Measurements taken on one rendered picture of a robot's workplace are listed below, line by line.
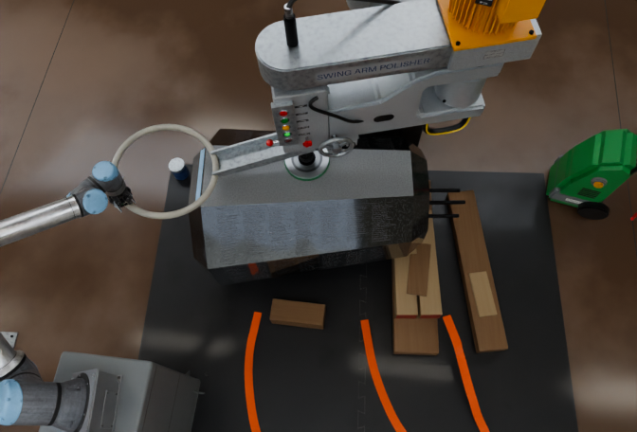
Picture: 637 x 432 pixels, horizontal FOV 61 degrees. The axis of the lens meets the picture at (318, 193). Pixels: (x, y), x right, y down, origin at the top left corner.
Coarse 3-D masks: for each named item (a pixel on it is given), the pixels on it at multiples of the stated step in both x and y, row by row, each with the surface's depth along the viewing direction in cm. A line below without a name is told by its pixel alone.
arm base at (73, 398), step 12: (60, 384) 201; (72, 384) 202; (84, 384) 204; (60, 396) 196; (72, 396) 198; (84, 396) 200; (60, 408) 195; (72, 408) 197; (60, 420) 196; (72, 420) 197
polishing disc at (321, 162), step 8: (288, 160) 262; (296, 160) 261; (320, 160) 261; (328, 160) 261; (288, 168) 260; (296, 168) 260; (304, 168) 260; (312, 168) 259; (320, 168) 259; (296, 176) 259; (304, 176) 258; (312, 176) 258
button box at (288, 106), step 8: (272, 104) 196; (280, 104) 196; (288, 104) 196; (272, 112) 198; (288, 112) 200; (280, 128) 209; (296, 128) 211; (280, 136) 215; (288, 136) 216; (296, 136) 217; (280, 144) 220; (288, 144) 221
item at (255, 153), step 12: (240, 144) 250; (252, 144) 252; (264, 144) 252; (276, 144) 250; (228, 156) 255; (240, 156) 253; (252, 156) 251; (264, 156) 249; (276, 156) 243; (288, 156) 245; (228, 168) 247; (240, 168) 247; (252, 168) 249
